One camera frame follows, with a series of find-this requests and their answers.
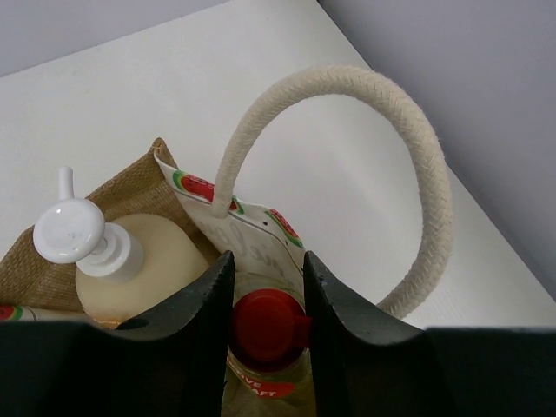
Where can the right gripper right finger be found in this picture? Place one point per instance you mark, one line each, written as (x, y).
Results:
(365, 362)

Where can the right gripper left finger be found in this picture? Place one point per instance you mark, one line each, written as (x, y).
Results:
(168, 361)

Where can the clear red-capped bottle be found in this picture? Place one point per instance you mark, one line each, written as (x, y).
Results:
(269, 367)

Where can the cream pump lotion bottle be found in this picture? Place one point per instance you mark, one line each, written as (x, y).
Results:
(123, 267)

